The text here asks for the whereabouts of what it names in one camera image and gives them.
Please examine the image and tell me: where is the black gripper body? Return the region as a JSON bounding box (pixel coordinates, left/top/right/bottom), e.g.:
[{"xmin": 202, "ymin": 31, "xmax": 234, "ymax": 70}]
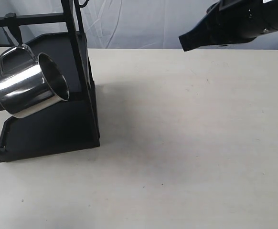
[{"xmin": 179, "ymin": 0, "xmax": 265, "ymax": 52}]

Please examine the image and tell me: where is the stainless steel mug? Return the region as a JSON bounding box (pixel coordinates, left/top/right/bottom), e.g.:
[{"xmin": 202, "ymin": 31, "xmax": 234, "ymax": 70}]
[{"xmin": 0, "ymin": 44, "xmax": 70, "ymax": 119}]

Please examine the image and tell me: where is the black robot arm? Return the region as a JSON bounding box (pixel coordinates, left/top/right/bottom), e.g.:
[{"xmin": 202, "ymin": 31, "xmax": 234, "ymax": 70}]
[{"xmin": 179, "ymin": 0, "xmax": 278, "ymax": 52}]

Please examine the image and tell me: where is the black two-tier rack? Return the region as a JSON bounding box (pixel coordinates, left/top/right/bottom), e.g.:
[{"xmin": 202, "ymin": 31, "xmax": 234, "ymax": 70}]
[{"xmin": 0, "ymin": 0, "xmax": 100, "ymax": 162}]

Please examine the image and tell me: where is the dark gray metal bracket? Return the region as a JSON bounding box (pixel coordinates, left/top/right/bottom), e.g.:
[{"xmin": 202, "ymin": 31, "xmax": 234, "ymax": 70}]
[{"xmin": 4, "ymin": 12, "xmax": 23, "ymax": 46}]

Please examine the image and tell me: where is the grey backdrop curtain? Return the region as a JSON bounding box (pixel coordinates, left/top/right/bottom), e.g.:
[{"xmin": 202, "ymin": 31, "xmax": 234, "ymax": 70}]
[{"xmin": 0, "ymin": 0, "xmax": 278, "ymax": 49}]

